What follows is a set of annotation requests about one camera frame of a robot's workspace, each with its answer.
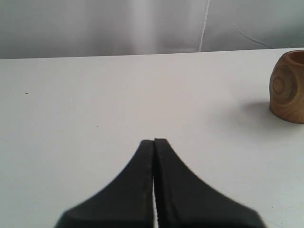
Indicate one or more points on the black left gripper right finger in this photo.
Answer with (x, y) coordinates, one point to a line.
(183, 200)

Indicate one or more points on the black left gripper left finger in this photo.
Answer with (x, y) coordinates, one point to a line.
(126, 202)

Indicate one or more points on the wooden mortar cup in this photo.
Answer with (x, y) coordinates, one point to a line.
(286, 87)

